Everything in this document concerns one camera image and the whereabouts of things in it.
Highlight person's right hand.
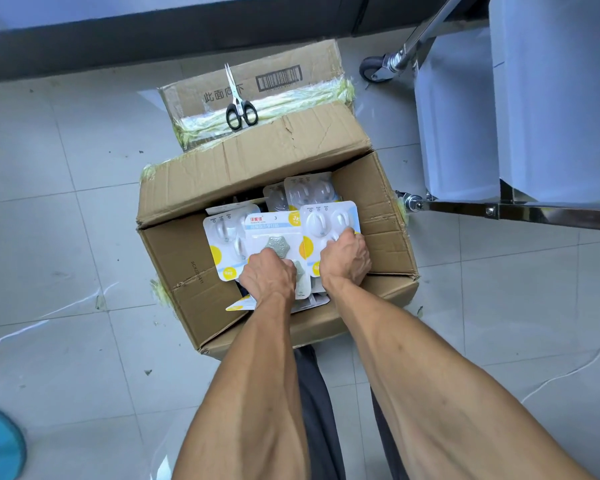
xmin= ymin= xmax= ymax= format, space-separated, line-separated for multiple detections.
xmin=319 ymin=228 xmax=373 ymax=296

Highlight person's left hand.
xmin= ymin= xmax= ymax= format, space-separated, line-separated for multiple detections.
xmin=238 ymin=247 xmax=298 ymax=308

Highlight grey hexagon hook packet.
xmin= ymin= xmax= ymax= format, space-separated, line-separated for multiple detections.
xmin=244 ymin=211 xmax=312 ymax=301

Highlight white oval hook packet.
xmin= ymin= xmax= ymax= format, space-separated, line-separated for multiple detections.
xmin=299 ymin=201 xmax=362 ymax=278

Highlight person's left forearm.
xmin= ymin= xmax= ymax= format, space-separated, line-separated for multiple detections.
xmin=172 ymin=291 xmax=312 ymax=480

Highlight person's right forearm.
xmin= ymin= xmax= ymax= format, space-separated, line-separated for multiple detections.
xmin=322 ymin=278 xmax=597 ymax=480

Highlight pile of hook packets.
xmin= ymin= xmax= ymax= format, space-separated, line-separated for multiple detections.
xmin=203 ymin=172 xmax=343 ymax=313

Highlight open brown cardboard box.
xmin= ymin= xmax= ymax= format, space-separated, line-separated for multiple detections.
xmin=136 ymin=39 xmax=420 ymax=361

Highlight small white paper roll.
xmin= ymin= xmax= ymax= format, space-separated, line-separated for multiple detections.
xmin=414 ymin=27 xmax=501 ymax=202

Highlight person's dark grey trousers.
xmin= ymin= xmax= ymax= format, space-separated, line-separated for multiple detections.
xmin=292 ymin=345 xmax=412 ymax=480

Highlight stainless steel wheeled cart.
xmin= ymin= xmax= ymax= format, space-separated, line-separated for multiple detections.
xmin=358 ymin=0 xmax=600 ymax=233

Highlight large white paper roll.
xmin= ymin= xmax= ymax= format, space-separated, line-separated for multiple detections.
xmin=488 ymin=0 xmax=600 ymax=204

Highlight black handled scissors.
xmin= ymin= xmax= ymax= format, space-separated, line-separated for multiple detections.
xmin=223 ymin=63 xmax=259 ymax=131

